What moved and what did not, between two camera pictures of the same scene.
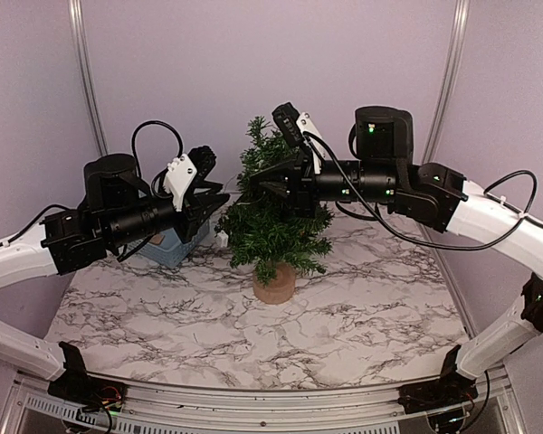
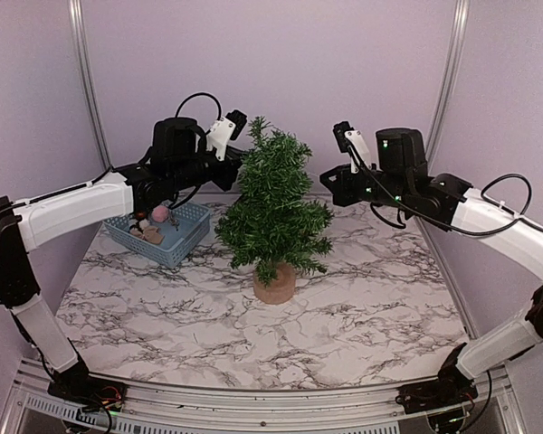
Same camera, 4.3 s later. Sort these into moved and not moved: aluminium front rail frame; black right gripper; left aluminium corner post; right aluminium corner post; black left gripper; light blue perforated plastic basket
Moved: black left gripper; black right gripper
Not moved: right aluminium corner post; left aluminium corner post; aluminium front rail frame; light blue perforated plastic basket
